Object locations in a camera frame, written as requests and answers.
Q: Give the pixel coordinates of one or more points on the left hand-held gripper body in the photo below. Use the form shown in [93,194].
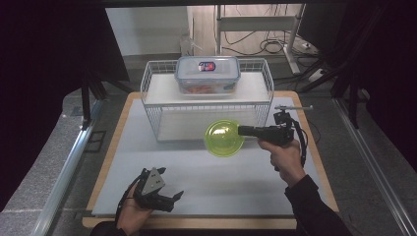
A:
[152,188]

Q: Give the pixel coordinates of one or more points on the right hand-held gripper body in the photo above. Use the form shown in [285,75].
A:
[278,134]

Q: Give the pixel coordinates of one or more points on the green translucent plastic bowl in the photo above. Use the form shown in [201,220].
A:
[223,144]

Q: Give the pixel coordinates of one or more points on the clear plastic container blue lid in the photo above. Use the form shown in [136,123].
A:
[196,78]

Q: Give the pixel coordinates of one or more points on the person's right hand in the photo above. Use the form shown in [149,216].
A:
[286,160]

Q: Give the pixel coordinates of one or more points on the person's left hand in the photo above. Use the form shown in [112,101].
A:
[132,214]

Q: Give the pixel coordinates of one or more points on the light grey table mat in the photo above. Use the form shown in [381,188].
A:
[209,183]

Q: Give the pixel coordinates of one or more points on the white power strip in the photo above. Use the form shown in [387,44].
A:
[316,76]

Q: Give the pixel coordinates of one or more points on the black metal stand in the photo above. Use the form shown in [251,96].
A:
[353,108]
[86,105]

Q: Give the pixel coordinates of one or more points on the black curtain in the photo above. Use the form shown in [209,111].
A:
[387,65]
[39,65]

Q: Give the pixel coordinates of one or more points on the aluminium rail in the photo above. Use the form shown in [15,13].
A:
[377,177]
[62,183]

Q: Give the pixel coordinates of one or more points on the white desk frame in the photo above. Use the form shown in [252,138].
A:
[255,23]

